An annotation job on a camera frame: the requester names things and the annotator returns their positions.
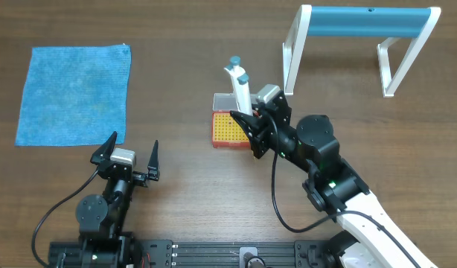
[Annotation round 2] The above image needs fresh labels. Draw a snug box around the white pipette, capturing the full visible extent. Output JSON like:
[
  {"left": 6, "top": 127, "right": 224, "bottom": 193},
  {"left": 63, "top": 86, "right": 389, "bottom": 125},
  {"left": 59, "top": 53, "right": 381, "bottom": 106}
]
[{"left": 223, "top": 55, "right": 255, "bottom": 117}]

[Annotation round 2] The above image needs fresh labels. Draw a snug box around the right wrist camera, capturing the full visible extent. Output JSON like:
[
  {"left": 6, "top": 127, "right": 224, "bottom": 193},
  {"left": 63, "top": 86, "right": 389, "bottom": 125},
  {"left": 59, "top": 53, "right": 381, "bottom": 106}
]
[{"left": 255, "top": 83, "right": 282, "bottom": 106}]

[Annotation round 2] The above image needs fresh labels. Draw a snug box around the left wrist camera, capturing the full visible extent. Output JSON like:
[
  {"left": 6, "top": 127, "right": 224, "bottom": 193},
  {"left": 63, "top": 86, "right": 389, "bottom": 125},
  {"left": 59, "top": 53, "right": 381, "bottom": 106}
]
[{"left": 109, "top": 147, "right": 138, "bottom": 167}]

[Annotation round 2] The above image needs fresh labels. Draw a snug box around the blue cloth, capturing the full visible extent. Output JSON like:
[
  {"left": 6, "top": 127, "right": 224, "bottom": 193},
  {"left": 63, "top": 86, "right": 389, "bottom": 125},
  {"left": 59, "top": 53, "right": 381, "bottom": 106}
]
[{"left": 14, "top": 44, "right": 132, "bottom": 147}]

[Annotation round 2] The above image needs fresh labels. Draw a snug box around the black cable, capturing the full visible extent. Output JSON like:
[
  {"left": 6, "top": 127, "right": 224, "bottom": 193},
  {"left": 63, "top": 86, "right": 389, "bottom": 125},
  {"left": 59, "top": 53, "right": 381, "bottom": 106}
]
[
  {"left": 31, "top": 167, "right": 101, "bottom": 268},
  {"left": 264, "top": 111, "right": 363, "bottom": 235}
]

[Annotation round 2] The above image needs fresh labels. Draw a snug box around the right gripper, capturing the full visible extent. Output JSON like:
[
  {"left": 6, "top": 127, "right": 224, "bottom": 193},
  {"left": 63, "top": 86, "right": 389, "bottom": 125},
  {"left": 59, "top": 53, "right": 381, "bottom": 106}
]
[{"left": 229, "top": 92, "right": 293, "bottom": 160}]

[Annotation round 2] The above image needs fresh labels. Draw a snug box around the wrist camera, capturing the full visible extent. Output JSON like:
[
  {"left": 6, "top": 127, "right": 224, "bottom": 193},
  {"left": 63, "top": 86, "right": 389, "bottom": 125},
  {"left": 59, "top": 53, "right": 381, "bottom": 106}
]
[
  {"left": 109, "top": 147, "right": 138, "bottom": 167},
  {"left": 255, "top": 83, "right": 282, "bottom": 106}
]

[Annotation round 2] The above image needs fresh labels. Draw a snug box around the mounting rail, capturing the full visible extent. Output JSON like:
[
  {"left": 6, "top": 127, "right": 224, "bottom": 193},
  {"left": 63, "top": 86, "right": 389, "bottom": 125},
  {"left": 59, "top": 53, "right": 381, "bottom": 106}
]
[{"left": 48, "top": 239, "right": 342, "bottom": 268}]

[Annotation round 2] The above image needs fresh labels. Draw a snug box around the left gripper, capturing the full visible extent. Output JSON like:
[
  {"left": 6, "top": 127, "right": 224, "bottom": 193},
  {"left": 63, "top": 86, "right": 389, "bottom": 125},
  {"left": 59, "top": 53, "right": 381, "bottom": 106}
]
[{"left": 89, "top": 130, "right": 162, "bottom": 188}]

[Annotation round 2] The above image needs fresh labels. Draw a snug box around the white and blue stand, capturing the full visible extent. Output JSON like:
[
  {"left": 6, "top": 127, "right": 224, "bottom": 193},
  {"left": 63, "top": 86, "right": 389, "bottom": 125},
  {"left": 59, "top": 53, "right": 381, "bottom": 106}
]
[{"left": 281, "top": 4, "right": 442, "bottom": 98}]

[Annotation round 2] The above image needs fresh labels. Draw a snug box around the red and yellow tip box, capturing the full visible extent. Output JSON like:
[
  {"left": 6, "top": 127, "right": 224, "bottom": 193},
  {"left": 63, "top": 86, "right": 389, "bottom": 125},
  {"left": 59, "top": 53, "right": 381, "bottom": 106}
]
[{"left": 211, "top": 92, "right": 260, "bottom": 150}]

